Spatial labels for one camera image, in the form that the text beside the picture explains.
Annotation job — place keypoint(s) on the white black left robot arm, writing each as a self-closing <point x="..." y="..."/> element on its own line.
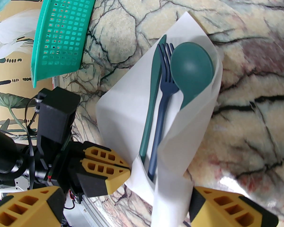
<point x="2" y="150"/>

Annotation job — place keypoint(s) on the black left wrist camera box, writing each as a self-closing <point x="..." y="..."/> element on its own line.
<point x="56" y="115"/>

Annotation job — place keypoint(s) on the teal plastic knife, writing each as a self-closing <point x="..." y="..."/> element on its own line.
<point x="153" y="79"/>

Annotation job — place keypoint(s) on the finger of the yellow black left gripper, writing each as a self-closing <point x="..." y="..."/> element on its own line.
<point x="101" y="155"/>
<point x="101" y="174"/>

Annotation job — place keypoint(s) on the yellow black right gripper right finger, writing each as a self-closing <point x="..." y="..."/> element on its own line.
<point x="227" y="211"/>

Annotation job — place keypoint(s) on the green plastic mesh basket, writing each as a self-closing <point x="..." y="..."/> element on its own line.
<point x="61" y="32"/>

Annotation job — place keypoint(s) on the white paper napkin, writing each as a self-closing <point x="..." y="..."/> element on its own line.
<point x="123" y="117"/>

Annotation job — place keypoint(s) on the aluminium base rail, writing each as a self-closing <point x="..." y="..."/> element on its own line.
<point x="85" y="214"/>

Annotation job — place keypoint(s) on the dark blue plastic fork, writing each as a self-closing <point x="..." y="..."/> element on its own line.
<point x="161" y="117"/>

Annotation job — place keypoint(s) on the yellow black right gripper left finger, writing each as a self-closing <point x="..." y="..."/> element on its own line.
<point x="21" y="209"/>

